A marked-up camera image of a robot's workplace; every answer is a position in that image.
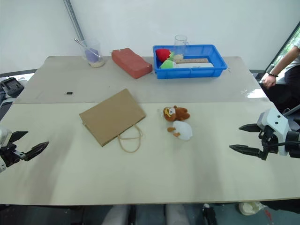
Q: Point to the bystander forearm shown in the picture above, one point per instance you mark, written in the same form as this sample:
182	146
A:
284	61

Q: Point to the brown paper bag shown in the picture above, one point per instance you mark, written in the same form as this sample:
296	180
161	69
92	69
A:
112	117

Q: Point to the bystander bare hand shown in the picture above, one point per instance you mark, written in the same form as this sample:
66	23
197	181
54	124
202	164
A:
269	81

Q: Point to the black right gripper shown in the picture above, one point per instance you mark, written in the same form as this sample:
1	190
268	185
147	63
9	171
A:
269	138

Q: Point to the white flat box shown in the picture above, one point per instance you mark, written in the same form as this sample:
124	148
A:
197	65

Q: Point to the clear glass cup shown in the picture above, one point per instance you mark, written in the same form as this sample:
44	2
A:
181	44

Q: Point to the black rounded shape under table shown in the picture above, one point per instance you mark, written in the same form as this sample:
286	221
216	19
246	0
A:
209	214

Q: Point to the black device beside table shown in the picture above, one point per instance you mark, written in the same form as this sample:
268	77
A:
10	85

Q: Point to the red plush strawberry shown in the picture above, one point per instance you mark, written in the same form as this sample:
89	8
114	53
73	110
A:
162	54

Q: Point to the grey ribbed metal conduit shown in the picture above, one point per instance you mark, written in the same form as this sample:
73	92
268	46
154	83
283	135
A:
73	18

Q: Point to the brown plush teddy bear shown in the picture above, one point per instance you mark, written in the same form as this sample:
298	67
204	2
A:
179	113

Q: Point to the metal spoon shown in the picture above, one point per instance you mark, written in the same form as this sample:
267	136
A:
87	48

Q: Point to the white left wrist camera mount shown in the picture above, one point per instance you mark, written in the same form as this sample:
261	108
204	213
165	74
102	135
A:
4	136

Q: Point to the green plush toy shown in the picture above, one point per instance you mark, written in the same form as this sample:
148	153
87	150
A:
167	64

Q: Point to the wooden ruler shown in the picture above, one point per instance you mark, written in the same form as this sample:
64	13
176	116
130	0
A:
192	61

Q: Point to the clear glass beaker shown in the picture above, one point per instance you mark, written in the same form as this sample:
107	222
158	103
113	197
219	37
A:
96	55

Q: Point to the small teddy bear toy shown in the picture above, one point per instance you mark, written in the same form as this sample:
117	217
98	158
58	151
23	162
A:
184	131

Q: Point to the bystander torso and legs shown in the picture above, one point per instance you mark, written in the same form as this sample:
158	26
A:
289	86

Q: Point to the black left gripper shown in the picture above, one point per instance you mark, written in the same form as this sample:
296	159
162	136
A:
9	155

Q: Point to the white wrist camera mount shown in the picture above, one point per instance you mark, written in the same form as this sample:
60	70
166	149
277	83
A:
4	136
280	122

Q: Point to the purple block in beaker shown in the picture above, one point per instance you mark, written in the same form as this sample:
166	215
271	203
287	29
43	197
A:
91	54

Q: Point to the white crumpled object under table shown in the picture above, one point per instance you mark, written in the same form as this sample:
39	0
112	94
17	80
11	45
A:
252	208

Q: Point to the blue plastic bin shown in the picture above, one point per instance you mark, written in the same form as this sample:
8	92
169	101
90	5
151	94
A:
187	72

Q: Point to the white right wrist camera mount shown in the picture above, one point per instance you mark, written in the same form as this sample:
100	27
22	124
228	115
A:
280	122

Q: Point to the red brick-shaped sponge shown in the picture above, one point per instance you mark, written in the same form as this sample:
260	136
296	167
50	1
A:
131	62

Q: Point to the small beige plush toy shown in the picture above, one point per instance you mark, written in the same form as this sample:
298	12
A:
178	56

